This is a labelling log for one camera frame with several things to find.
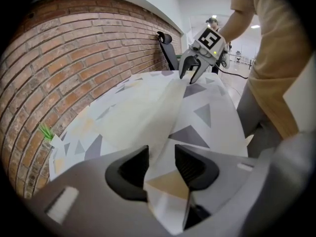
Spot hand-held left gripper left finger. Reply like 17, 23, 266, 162
26, 144, 175, 237

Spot person's mustard shirt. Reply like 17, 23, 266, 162
231, 0, 312, 141

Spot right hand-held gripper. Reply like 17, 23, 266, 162
179, 26, 231, 85

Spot small green plant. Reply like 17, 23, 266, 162
38, 121, 54, 142

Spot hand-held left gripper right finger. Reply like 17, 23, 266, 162
174, 144, 276, 237

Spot person's grey trousers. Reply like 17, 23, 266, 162
236, 82, 284, 158

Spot white cloth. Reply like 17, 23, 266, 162
93, 77, 193, 172

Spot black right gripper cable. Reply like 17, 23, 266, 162
216, 65, 249, 80

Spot black office chair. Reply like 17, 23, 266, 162
157, 31, 180, 72

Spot triangle patterned tablecloth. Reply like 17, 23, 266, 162
48, 70, 249, 234

